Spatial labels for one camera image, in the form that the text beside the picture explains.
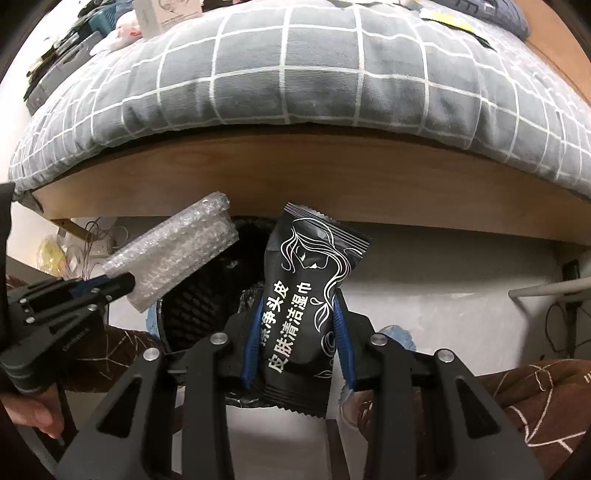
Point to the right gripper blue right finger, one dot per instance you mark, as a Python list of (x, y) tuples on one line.
[(343, 339)]

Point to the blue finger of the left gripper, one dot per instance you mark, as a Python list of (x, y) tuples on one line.
[(105, 288)]

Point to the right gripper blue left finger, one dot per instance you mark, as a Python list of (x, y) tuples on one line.
[(251, 345)]

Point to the clear bubble wrap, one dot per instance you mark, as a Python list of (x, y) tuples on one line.
[(174, 249)]

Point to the black wet wipe packet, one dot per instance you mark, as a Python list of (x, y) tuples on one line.
[(308, 257)]

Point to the clear plastic bag red print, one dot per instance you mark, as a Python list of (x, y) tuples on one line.
[(126, 32)]

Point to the white small carton box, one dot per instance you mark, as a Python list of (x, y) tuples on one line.
[(157, 16)]

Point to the yellow snack wrapper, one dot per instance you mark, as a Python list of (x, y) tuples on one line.
[(454, 21)]

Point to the black trash bin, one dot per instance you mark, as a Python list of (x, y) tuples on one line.
[(202, 303)]

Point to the person left hand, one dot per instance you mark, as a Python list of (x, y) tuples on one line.
[(41, 411)]

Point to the blue slipper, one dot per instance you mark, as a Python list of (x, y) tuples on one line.
[(400, 335)]

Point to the yellow plastic bag on floor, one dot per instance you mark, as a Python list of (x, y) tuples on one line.
[(50, 257)]

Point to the brown patterned trouser leg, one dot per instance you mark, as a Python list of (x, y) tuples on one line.
[(430, 418)]

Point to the grey suitcase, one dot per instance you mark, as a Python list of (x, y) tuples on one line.
[(65, 66)]

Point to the teal suitcase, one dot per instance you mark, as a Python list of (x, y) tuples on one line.
[(102, 16)]

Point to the grey checked bed sheet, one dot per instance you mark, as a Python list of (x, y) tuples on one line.
[(371, 65)]

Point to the blue striped duvet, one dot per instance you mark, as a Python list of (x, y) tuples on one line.
[(504, 13)]

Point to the wooden headboard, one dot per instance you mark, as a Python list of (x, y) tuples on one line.
[(552, 41)]

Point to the wooden bed frame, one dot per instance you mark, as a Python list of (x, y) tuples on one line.
[(358, 175)]

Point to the white chair frame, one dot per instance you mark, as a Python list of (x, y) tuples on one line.
[(571, 291)]

